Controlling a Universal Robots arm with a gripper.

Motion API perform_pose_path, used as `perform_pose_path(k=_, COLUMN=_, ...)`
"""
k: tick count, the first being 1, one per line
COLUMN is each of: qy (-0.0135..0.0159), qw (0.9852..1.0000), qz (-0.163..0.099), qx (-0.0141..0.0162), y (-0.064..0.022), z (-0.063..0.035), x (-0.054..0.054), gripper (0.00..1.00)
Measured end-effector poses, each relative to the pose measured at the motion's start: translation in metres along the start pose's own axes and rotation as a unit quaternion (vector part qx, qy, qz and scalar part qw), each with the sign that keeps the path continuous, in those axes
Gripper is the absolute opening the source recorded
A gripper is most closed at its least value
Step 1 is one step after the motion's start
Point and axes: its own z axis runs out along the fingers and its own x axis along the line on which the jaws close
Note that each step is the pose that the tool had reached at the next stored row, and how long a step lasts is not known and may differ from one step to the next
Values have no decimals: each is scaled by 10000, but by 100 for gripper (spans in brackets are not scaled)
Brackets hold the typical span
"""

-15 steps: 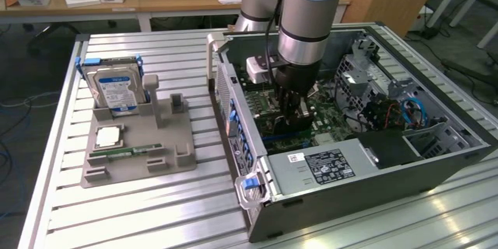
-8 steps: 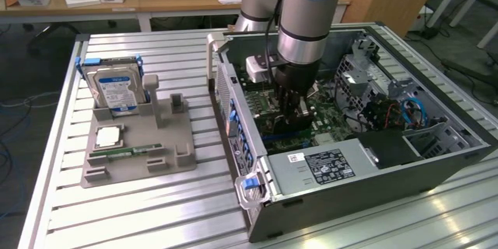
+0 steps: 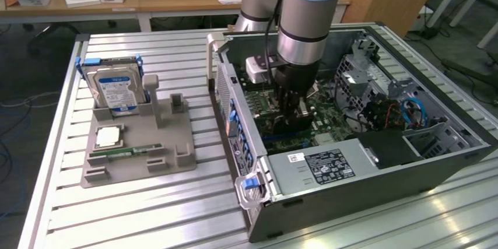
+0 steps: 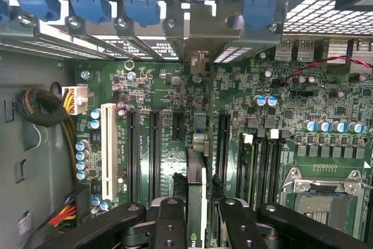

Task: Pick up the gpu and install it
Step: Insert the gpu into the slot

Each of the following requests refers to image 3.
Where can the silver hard disk blue label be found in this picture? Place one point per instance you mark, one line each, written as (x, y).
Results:
(112, 91)

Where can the blue case latch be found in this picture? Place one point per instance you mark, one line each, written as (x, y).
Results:
(248, 183)

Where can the hard disk drive blue label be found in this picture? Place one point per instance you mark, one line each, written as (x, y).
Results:
(92, 61)

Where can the plain silver disk bay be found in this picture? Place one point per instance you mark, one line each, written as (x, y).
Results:
(439, 138)

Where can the black open PC case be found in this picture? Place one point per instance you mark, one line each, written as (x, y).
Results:
(350, 202)

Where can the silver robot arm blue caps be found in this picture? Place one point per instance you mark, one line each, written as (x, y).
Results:
(307, 13)

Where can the grey parts rack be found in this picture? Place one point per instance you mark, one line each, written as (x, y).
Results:
(128, 135)

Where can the silver finned chipset heatsink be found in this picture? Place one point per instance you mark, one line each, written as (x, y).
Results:
(323, 139)

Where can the green RAM stick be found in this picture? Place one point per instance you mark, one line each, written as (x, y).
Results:
(124, 151)

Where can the silver socket cover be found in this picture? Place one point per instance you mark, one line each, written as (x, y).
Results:
(315, 90)

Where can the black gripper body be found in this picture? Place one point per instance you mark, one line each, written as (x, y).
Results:
(298, 80)

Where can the green motherboard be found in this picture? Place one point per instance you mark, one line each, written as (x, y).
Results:
(330, 115)

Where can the silver CPU chip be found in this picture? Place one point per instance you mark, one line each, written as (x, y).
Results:
(108, 137)

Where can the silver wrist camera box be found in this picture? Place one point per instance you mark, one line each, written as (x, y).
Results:
(256, 69)

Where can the CPU socket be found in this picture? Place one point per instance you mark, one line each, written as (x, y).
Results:
(270, 100)

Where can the perforated silver disk bay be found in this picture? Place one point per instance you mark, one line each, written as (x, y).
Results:
(358, 80)

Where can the grey power supply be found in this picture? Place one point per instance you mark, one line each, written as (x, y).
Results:
(330, 167)

